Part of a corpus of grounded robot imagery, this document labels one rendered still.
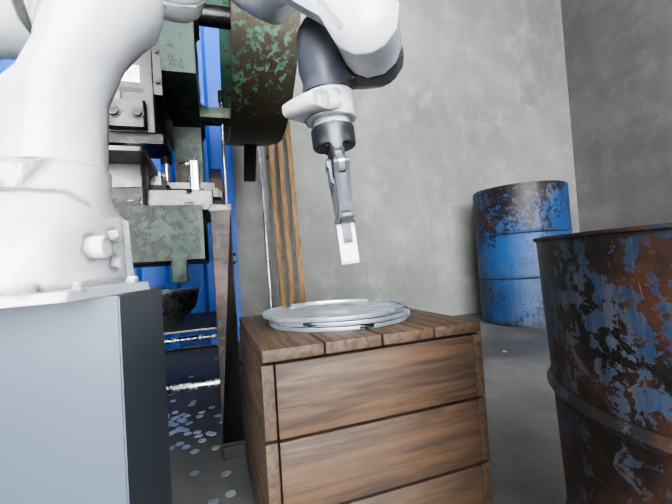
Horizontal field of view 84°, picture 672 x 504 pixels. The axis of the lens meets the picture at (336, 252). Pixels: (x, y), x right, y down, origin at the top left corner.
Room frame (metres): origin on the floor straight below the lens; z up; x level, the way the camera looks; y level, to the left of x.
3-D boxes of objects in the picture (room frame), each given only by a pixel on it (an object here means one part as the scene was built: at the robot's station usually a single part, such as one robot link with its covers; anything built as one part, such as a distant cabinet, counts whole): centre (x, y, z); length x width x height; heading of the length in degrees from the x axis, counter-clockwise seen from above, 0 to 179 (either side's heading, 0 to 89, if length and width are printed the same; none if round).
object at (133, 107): (1.12, 0.60, 1.04); 0.17 x 0.15 x 0.30; 18
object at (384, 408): (0.77, 0.00, 0.18); 0.40 x 0.38 x 0.35; 19
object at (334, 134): (0.63, -0.01, 0.66); 0.08 x 0.07 x 0.09; 5
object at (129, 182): (0.99, 0.56, 0.72); 0.25 x 0.14 x 0.14; 18
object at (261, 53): (1.36, 0.32, 1.33); 1.03 x 0.28 x 0.82; 18
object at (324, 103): (0.61, 0.01, 0.73); 0.13 x 0.12 x 0.05; 95
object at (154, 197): (1.16, 0.61, 0.68); 0.45 x 0.30 x 0.06; 108
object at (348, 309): (0.78, 0.01, 0.37); 0.29 x 0.29 x 0.01
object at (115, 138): (1.16, 0.61, 0.86); 0.20 x 0.16 x 0.05; 108
